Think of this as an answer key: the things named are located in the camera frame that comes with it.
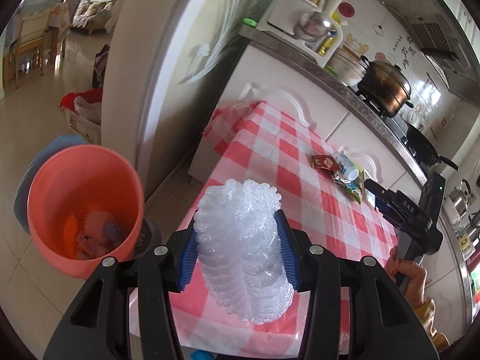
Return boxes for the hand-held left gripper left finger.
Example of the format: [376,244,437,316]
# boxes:
[43,214,199,360]

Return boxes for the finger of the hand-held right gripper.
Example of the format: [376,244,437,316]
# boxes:
[364,179,398,202]
[376,199,400,230]

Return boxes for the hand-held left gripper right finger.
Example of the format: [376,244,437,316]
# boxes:
[275,210,439,360]

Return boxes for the stack of clear plastic cups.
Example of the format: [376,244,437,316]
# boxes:
[193,179,295,325]

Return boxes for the blue dotted cloth bundle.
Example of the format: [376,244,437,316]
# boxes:
[102,221,126,241]

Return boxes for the bubble wrap sheet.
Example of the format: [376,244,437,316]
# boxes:
[84,210,113,229]

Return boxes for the white cloth bundle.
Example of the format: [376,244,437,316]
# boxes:
[75,233,113,259]

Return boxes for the orange plastic bucket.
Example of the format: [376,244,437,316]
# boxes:
[27,144,145,280]

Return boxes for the person's right forearm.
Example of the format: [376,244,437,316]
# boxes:
[412,296,451,350]

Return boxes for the person's right hand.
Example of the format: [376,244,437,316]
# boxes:
[385,245,429,308]

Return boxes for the green white snack packet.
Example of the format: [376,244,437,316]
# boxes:
[343,167,367,205]

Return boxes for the cream cabinet door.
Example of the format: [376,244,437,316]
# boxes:
[326,114,424,196]
[187,54,346,181]

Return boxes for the white plastic bottle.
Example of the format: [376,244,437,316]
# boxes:
[332,152,360,181]

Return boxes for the printed floor mat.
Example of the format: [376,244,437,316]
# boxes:
[133,219,163,261]

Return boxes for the metal kettle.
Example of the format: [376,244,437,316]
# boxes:
[446,180,474,226]

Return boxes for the red packet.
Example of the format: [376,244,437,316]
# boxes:
[310,154,340,171]

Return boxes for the black frying pan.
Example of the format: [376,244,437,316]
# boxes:
[405,124,460,171]

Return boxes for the gas stove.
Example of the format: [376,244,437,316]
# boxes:
[352,86,413,137]

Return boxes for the red white checked tablecloth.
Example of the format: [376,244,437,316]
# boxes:
[129,100,399,349]

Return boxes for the brass cooking pot with lid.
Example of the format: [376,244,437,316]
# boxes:
[354,60,415,119]

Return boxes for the steel edged kitchen countertop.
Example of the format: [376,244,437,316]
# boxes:
[238,24,480,297]

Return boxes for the white patterned pot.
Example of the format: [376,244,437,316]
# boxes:
[330,50,370,87]

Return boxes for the range hood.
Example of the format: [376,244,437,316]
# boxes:
[407,13,473,76]

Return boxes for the white plastic basket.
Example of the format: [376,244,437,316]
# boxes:
[62,103,103,145]

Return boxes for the blue plastic tub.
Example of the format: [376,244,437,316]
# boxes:
[13,135,89,237]

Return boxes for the red cloth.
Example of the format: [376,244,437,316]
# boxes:
[62,90,103,112]

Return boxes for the white dish rack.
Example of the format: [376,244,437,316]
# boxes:
[259,0,355,66]

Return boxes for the white refrigerator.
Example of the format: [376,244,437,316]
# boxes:
[101,0,259,196]

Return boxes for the dark bag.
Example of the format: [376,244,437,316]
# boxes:
[92,44,111,91]

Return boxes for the patterned sofa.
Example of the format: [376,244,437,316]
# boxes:
[70,0,124,36]

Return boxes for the wooden dining table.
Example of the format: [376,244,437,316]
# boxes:
[4,0,72,87]

